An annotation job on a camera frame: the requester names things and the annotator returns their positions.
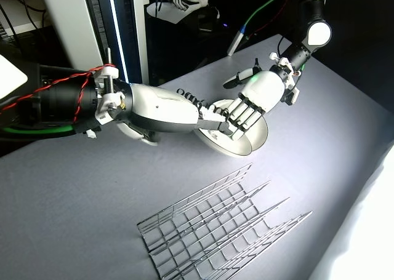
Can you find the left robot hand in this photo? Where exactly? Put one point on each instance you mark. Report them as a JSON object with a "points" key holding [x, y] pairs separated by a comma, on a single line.
{"points": [[261, 89]]}

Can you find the white foam sheet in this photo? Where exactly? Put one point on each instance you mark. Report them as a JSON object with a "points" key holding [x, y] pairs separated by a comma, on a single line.
{"points": [[166, 12]]}

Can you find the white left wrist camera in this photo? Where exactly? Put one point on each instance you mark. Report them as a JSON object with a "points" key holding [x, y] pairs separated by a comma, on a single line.
{"points": [[294, 95]]}

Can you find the black box with blue light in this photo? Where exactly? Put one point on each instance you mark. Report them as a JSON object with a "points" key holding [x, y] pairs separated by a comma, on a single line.
{"points": [[209, 23]]}

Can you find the white robot column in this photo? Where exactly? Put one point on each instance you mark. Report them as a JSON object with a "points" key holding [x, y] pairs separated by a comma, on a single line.
{"points": [[70, 21]]}

